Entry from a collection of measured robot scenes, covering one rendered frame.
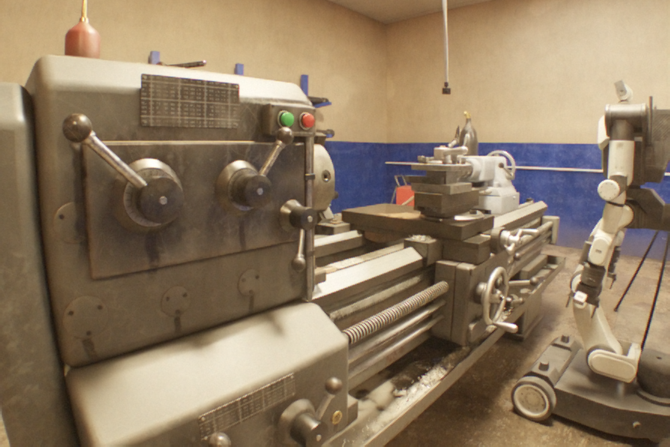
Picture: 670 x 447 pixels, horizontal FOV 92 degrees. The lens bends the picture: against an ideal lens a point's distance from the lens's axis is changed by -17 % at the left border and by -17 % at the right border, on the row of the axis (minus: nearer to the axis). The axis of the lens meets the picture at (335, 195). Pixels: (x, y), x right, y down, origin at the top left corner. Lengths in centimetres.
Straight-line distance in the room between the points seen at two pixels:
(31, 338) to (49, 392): 10
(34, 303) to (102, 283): 10
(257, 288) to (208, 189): 24
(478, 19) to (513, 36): 61
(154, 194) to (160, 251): 12
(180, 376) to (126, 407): 10
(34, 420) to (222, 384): 30
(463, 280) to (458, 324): 16
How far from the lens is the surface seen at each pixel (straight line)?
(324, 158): 112
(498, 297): 140
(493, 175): 236
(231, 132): 74
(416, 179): 142
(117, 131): 66
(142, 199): 59
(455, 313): 141
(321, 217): 114
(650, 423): 200
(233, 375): 72
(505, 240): 144
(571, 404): 198
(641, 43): 554
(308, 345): 81
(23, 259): 65
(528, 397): 199
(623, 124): 164
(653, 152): 179
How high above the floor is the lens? 117
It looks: 6 degrees down
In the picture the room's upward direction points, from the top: straight up
